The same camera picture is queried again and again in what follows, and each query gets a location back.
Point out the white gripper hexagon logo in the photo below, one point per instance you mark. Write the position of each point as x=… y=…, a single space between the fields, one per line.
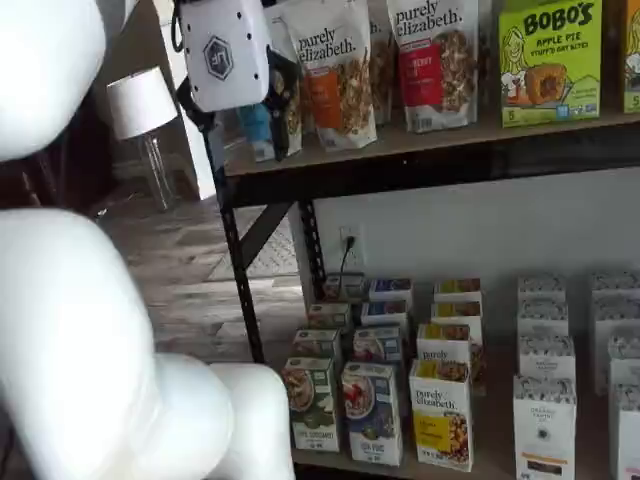
x=225 y=55

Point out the blue and white oatmeal box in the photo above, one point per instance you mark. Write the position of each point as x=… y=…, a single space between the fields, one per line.
x=372 y=420
x=384 y=312
x=391 y=289
x=377 y=345

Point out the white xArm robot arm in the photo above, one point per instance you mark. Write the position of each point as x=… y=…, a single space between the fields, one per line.
x=75 y=325

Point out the green oatmeal box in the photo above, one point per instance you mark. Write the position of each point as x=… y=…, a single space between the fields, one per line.
x=310 y=405
x=315 y=342
x=327 y=316
x=345 y=286

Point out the yellow purely elizabeth granola box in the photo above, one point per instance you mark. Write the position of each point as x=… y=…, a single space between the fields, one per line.
x=457 y=311
x=440 y=420
x=457 y=287
x=442 y=342

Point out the green Bobo's apple pie box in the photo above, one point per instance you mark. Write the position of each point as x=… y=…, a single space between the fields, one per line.
x=550 y=50

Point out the yellow Bobo's box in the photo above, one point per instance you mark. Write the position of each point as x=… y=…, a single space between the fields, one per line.
x=632 y=55

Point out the blue label granola bag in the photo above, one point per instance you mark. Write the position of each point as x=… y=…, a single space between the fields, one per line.
x=255 y=125

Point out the white shade table lamp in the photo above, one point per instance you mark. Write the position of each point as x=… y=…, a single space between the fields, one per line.
x=140 y=105

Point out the grey patterned floor rug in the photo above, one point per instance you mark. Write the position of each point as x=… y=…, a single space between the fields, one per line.
x=275 y=255

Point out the metal wood shelving unit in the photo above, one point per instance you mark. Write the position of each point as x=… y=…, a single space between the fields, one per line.
x=400 y=170

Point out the brown leather armchair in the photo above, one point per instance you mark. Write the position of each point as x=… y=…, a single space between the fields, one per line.
x=85 y=160

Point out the red label granola bag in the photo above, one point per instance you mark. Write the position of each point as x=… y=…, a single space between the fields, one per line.
x=425 y=75

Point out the white wall outlet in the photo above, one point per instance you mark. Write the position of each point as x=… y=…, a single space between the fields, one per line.
x=358 y=252

